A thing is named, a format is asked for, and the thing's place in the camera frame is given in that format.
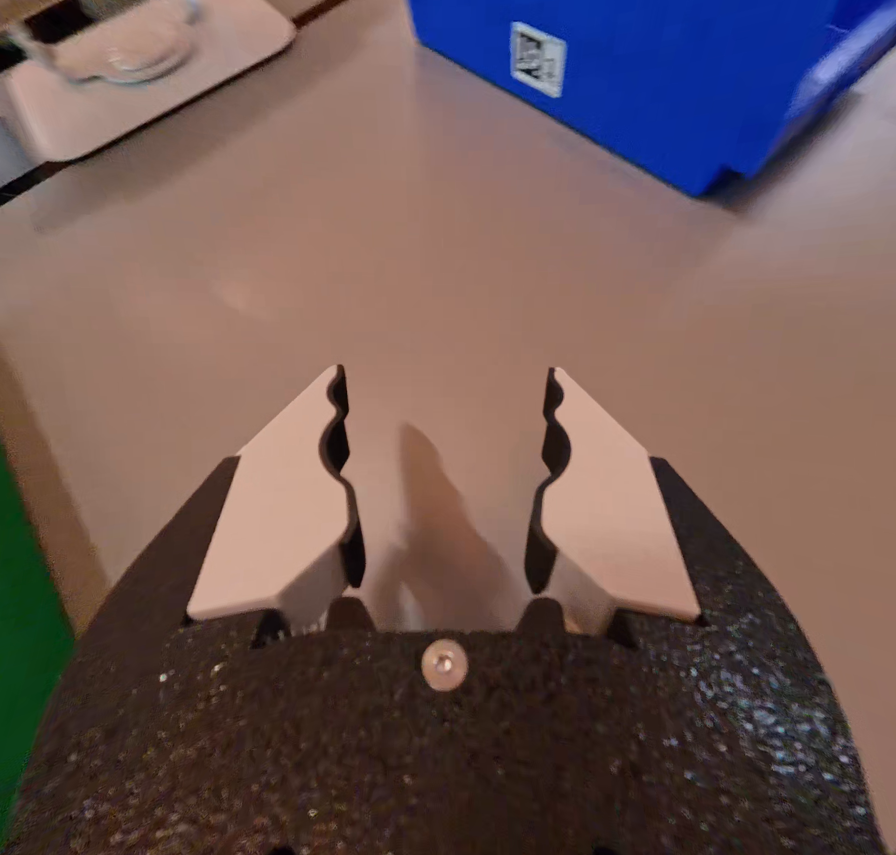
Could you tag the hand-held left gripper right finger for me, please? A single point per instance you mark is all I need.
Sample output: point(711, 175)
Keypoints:
point(609, 519)

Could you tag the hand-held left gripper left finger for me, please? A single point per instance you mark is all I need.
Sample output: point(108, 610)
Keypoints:
point(273, 519)

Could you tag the green plastic bin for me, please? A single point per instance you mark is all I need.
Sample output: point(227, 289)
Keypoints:
point(28, 624)

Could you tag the blue plastic bin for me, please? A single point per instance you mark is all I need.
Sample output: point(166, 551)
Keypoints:
point(665, 43)

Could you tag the wooden document stand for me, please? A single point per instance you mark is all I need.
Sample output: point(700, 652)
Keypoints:
point(231, 36)

